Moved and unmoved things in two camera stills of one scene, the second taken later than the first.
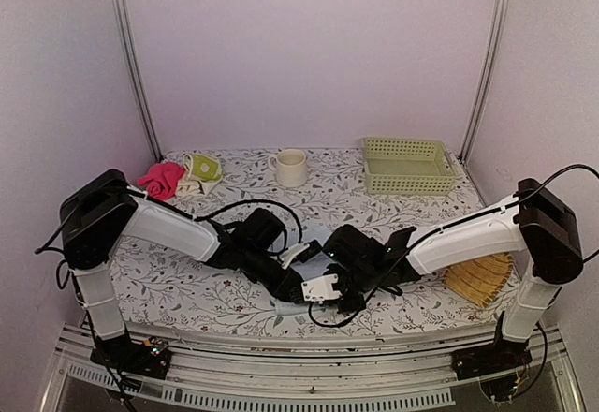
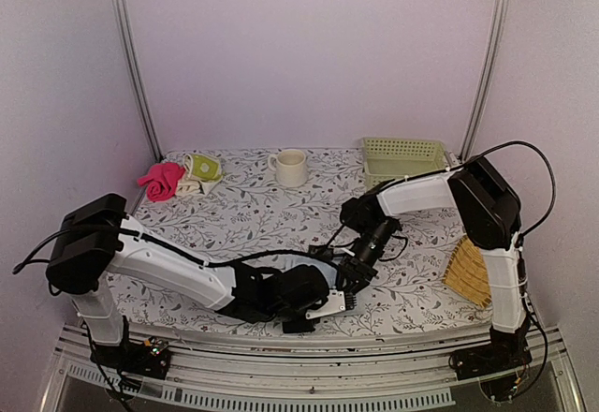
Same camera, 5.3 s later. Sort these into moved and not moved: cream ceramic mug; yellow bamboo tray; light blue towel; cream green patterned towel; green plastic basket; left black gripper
Moved: light blue towel; left black gripper
Not moved: green plastic basket; cream ceramic mug; cream green patterned towel; yellow bamboo tray
